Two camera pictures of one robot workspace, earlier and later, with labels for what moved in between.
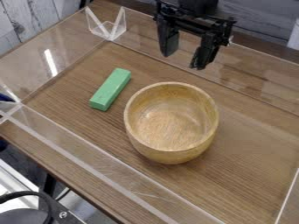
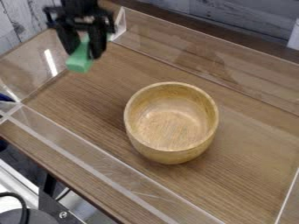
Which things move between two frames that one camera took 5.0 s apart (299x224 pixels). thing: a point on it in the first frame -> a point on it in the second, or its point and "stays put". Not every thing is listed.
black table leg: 49,185 stays put
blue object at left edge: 4,97 stays put
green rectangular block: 109,89 -> 79,60
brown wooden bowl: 172,120 stays put
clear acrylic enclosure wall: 160,143 stays put
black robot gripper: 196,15 -> 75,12
